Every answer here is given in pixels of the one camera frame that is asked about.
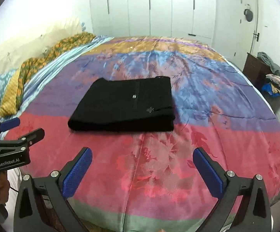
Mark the striped light blue sheet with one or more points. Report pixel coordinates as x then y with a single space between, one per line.
47 73

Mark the yellow knobbly pillow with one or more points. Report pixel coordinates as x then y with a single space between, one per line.
9 105

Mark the dark round door hanger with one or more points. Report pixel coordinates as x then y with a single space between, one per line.
248 15

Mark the dark wooden side table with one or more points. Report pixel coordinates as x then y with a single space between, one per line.
256 70

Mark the cream padded headboard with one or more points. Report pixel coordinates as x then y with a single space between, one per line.
15 51

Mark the pile of clothes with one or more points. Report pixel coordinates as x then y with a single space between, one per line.
272 80

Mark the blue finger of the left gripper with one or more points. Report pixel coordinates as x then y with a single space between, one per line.
9 124
26 140

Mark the orange floral green blanket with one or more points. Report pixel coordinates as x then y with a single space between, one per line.
31 66

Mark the white door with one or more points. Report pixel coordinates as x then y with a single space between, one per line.
245 30

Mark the black pants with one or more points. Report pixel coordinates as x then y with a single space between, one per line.
140 105

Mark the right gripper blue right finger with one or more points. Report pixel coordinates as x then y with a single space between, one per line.
253 214

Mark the white wardrobe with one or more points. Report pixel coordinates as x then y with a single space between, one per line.
187 19

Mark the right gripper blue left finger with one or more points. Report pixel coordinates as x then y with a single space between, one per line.
42 202

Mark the colourful floral bedspread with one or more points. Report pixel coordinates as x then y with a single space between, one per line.
143 181

